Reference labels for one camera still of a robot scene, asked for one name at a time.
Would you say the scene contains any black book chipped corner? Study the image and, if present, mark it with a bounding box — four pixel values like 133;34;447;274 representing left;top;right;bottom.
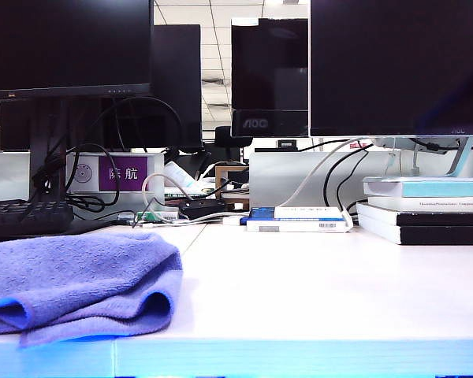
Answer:
356;202;473;228

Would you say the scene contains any purple name plate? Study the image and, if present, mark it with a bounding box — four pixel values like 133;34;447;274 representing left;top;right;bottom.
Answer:
98;155;148;192

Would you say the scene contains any black monitor stand column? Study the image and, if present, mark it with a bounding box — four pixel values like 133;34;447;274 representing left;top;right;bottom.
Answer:
28;98;69;206

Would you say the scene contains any black office chair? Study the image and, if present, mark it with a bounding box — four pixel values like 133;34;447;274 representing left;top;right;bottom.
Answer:
214;124;242;161

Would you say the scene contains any black arched cable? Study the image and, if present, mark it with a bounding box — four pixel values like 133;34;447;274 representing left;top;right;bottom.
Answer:
89;95;184;155

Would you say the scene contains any teal softcover book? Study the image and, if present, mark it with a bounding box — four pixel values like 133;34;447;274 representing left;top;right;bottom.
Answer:
361;176;473;198

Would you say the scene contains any black cable under monitor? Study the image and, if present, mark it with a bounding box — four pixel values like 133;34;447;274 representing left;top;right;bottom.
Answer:
408;136;473;155

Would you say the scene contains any white neuroscience textbook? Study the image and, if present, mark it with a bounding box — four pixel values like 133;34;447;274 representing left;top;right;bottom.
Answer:
365;195;473;214

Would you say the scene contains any thick white cable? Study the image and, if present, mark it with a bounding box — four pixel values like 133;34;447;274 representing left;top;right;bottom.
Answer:
279;135;374;208

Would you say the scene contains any black computer monitor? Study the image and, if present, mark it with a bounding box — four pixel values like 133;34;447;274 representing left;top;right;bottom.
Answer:
0;0;155;102

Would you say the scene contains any black power adapter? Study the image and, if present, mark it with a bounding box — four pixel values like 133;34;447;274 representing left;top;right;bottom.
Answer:
178;199;226;221

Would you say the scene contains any blue white medicine box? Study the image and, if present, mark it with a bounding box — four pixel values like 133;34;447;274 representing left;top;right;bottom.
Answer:
239;205;350;233

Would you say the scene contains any white plastic bottle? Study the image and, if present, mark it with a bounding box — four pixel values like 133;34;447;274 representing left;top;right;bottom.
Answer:
163;160;196;189

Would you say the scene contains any grey desk partition panel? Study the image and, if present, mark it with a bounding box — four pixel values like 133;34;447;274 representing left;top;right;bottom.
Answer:
248;150;473;210

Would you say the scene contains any silver monitor stand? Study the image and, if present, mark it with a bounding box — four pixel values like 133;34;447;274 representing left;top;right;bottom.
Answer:
371;135;473;179

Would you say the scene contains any black keyboard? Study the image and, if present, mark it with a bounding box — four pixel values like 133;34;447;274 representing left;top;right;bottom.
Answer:
0;198;75;238

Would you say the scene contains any black AOC monitor screen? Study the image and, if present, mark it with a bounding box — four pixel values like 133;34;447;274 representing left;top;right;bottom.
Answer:
309;0;473;138

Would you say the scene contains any black hardcover book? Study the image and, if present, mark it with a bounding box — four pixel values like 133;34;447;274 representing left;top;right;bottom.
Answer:
356;213;473;246

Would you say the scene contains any brown wooden frame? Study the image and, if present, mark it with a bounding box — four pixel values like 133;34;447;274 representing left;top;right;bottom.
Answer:
214;164;251;212

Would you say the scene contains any thin white looped cable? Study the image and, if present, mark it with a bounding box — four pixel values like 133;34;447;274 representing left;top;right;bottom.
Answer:
140;172;192;224

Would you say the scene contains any green white small box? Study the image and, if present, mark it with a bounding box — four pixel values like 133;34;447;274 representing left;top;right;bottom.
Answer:
135;209;181;224

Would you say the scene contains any purple microfiber rag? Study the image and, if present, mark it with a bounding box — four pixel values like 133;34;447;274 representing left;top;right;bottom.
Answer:
0;231;184;350

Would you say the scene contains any purple white name sign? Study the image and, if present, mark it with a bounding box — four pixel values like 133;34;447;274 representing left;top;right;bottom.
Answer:
0;150;166;213

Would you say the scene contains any black AOC monitor back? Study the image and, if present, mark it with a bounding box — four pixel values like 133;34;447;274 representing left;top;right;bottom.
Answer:
230;17;310;138

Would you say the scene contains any dark monitor back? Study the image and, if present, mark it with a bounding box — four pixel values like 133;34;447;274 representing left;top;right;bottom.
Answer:
152;23;203;150

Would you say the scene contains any white charger with cable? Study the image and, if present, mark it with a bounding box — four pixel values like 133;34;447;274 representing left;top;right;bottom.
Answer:
139;211;244;230

